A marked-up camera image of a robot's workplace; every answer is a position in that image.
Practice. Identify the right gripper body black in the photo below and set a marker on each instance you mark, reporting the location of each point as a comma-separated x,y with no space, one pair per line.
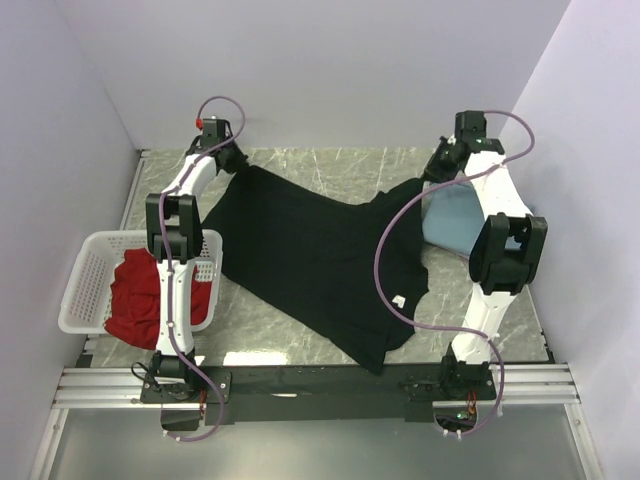
440,167

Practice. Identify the aluminium rail frame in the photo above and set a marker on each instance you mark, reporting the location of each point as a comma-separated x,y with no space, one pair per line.
112,388

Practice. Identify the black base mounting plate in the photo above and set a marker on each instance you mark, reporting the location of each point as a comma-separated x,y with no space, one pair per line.
229,395

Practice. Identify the black t shirt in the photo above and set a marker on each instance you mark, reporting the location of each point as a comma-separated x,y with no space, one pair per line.
315,259

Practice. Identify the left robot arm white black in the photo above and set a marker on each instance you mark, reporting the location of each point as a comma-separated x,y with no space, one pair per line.
175,239

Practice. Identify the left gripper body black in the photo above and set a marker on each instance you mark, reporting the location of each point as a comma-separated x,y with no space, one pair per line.
236,159

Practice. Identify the white plastic laundry basket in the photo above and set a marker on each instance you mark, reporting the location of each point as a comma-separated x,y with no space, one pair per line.
86,303

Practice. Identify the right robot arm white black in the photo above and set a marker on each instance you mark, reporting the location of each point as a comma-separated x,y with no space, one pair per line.
497,277

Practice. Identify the red t shirt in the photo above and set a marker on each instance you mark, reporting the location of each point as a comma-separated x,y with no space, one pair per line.
135,303

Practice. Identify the folded blue t shirt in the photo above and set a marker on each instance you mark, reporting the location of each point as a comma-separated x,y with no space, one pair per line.
482,216

